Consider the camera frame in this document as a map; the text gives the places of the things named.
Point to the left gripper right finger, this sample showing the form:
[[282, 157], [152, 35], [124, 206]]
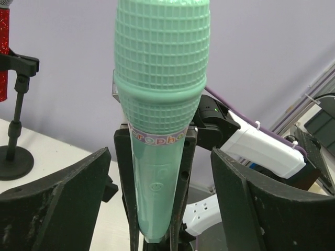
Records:
[[260, 213]]

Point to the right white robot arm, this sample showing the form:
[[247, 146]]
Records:
[[222, 127]]

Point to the aluminium extrusion frame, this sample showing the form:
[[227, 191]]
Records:
[[324, 84]]

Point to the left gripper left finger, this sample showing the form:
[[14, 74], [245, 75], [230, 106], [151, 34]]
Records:
[[58, 211]]

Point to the red glitter microphone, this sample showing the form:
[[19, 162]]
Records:
[[5, 17]]

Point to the black round-base mic stand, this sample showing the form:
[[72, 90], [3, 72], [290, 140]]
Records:
[[16, 161]]

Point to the teal plastic microphone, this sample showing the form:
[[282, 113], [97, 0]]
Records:
[[161, 54]]

